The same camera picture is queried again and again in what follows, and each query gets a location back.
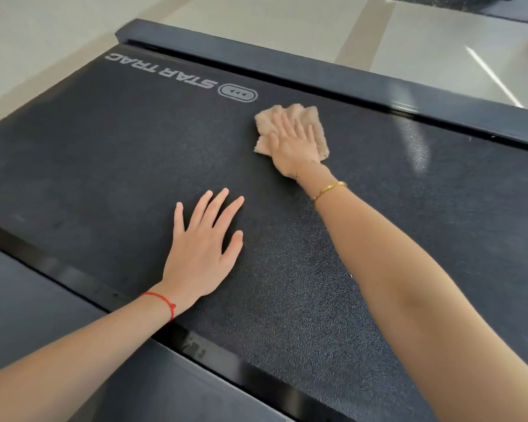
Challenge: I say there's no beige cleaning cloth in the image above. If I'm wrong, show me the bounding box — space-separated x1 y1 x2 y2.
253 103 331 162

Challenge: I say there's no black treadmill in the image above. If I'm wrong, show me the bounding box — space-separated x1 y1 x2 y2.
0 18 528 422

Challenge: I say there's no gold bangle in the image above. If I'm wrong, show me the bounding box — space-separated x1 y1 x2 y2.
311 181 348 205

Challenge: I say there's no person's left forearm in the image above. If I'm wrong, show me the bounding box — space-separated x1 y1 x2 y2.
0 294 176 422

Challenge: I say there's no person's right forearm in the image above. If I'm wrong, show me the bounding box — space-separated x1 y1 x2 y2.
297 162 528 422

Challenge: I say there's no red string bracelet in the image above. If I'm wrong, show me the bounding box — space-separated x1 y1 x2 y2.
139 291 177 323

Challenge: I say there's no person's left hand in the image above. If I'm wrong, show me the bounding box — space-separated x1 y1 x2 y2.
160 188 245 314

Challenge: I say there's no person's right hand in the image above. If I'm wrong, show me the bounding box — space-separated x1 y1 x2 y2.
268 111 325 182

